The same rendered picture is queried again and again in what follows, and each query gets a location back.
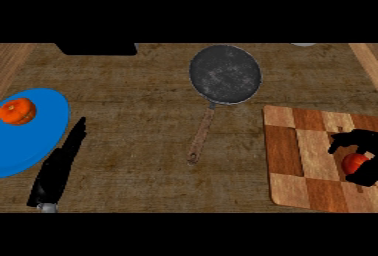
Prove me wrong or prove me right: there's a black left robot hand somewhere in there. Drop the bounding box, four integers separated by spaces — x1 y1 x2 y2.
26 116 89 208

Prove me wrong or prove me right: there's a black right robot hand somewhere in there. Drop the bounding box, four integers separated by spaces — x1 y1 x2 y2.
327 128 378 188

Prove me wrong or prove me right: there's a red tomato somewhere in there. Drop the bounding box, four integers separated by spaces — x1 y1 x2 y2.
342 152 371 176

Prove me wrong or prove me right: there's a checkered wooden cutting board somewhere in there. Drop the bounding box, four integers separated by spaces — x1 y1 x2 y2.
262 104 378 214

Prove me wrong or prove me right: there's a dark grey frying pan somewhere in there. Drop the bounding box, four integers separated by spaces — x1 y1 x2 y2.
187 44 263 166

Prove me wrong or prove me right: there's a blue plate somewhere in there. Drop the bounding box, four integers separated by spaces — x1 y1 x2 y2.
0 87 73 179

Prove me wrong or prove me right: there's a small orange pumpkin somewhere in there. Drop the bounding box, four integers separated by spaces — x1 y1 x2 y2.
0 97 39 126

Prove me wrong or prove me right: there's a black appliance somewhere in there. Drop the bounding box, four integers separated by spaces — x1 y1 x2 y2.
54 42 139 57

